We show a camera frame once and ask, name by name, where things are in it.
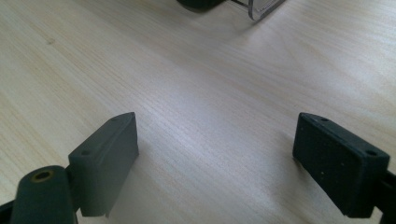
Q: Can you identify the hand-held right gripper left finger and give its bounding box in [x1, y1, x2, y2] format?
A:
[67, 111, 140, 217]

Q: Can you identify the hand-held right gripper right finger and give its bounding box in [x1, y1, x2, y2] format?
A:
[292, 112, 390, 218]

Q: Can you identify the clear acrylic book rack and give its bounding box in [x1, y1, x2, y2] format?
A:
[230, 0, 287, 22]

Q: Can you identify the black book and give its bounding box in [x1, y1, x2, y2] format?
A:
[177, 0, 226, 13]

